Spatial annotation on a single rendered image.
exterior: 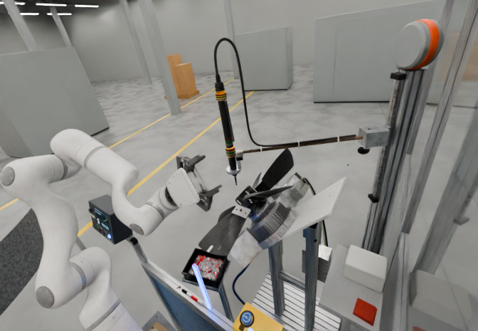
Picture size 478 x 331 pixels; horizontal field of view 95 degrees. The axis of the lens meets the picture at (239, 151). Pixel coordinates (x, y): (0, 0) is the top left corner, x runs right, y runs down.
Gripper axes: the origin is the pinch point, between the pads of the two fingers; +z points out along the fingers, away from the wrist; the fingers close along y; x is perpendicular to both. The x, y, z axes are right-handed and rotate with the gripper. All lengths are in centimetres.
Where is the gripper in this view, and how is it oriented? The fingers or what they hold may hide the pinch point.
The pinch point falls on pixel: (207, 174)
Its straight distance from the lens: 54.8
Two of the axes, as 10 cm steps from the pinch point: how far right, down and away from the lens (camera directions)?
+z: 6.6, -4.2, -6.3
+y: 4.9, 8.7, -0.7
